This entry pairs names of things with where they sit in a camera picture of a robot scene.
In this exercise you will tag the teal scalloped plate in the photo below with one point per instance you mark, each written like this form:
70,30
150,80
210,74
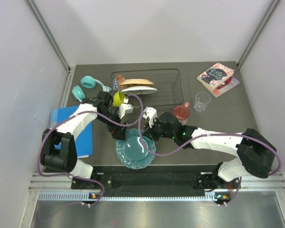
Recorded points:
132,153

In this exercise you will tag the black wire dish rack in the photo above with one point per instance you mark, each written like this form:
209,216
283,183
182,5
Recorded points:
166,81

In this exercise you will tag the lower pink book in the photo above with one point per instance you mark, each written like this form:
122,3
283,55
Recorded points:
228,84

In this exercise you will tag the white watermelon plate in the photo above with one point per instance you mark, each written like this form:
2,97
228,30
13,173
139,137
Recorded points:
139,90

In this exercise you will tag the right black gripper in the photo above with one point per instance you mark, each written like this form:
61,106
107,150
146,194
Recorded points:
150,132

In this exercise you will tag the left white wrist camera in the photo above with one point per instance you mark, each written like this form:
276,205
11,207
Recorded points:
125,108

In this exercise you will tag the beige bird plate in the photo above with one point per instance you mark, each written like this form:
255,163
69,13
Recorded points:
135,82

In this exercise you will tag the teal cat-ear headphones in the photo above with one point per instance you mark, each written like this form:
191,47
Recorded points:
90,83

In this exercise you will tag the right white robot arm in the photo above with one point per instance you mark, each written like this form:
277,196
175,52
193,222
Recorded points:
253,153

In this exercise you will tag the blue folder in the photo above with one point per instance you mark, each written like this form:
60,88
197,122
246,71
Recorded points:
84,141

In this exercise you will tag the pink floral mug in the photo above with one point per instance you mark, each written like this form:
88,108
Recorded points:
182,113

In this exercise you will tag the blue white patterned bowl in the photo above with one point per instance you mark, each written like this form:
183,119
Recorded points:
115,85

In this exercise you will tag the lime green bowl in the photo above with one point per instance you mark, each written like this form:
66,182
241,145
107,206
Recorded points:
118,99

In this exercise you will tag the clear plastic cup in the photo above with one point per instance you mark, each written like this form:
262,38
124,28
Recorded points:
202,100

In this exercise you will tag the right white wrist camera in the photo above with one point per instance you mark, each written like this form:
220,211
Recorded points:
150,114

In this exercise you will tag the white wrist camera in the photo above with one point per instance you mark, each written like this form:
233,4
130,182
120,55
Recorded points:
125,108
150,114

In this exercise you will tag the floral cover book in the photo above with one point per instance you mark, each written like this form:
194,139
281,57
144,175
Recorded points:
215,76

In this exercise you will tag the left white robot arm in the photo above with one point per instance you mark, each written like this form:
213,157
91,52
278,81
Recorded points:
58,148

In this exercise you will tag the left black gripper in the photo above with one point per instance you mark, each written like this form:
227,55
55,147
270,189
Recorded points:
118,131

